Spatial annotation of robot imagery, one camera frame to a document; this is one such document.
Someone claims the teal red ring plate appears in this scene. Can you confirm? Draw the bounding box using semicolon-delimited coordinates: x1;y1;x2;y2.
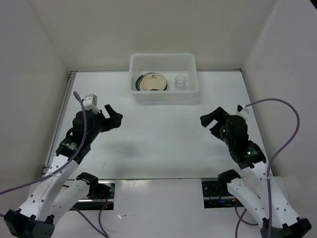
135;72;169;92

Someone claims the beige plate with calligraphy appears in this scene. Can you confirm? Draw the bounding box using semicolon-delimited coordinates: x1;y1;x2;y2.
140;74;168;92

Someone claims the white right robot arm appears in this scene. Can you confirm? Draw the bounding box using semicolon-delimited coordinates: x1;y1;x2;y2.
200;107;312;238

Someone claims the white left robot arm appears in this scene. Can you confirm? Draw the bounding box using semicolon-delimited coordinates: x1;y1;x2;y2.
3;93;123;238

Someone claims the clear glass cup in bin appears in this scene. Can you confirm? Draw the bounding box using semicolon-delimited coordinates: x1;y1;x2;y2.
174;75;187;90

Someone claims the aluminium table edge rail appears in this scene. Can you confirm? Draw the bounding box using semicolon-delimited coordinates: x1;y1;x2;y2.
41;71;77;177

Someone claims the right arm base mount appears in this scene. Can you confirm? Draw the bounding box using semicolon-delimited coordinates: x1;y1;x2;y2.
201;178;242;209

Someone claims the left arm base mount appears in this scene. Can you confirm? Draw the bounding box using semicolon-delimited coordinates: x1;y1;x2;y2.
73;180;115;211

